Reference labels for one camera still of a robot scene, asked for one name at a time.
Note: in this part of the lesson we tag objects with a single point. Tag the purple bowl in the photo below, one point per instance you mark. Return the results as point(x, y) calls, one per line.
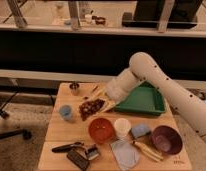
point(167, 140)

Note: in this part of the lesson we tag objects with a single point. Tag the wooden table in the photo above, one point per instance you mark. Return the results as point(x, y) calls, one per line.
point(62, 132)

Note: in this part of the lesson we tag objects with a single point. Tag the black remote control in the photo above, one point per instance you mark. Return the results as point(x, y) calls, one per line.
point(78, 159)

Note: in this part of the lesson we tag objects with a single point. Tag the black handled tool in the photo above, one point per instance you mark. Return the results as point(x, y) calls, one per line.
point(67, 147)

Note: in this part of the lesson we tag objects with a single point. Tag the light blue cup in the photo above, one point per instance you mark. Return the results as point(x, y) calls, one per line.
point(65, 112)

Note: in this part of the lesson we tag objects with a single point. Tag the light blue cloth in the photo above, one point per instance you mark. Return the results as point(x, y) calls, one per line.
point(126, 155)

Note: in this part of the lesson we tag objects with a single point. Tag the red bowl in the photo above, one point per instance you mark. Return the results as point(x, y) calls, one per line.
point(101, 130)

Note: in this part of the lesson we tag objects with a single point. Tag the white paper cup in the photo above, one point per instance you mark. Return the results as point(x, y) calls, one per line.
point(122, 127)

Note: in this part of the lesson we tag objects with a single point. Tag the green plastic tray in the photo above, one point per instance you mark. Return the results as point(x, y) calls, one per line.
point(143, 99)

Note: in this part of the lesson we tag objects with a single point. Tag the blue sponge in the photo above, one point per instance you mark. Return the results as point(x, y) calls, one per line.
point(140, 130)

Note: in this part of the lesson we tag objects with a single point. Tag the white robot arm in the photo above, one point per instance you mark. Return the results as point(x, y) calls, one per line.
point(143, 68)

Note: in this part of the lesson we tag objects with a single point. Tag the bunch of dark grapes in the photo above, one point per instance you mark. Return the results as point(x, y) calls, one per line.
point(89, 108)

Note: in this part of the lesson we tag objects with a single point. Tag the black office chair base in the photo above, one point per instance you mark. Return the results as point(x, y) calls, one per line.
point(10, 130)

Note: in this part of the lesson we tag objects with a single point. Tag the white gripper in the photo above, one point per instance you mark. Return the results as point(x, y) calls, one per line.
point(117, 89)

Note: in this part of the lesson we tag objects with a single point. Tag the small black brush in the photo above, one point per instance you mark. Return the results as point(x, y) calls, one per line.
point(92, 152)

